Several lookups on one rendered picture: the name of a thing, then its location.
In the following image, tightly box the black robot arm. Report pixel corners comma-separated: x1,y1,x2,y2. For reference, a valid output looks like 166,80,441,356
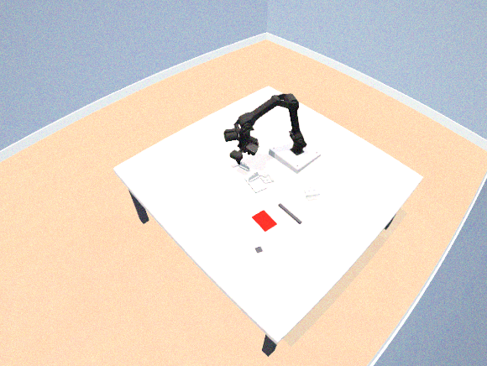
223,93,308,156

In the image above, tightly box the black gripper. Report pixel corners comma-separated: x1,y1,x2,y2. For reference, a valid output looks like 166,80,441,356
229,135,259,165

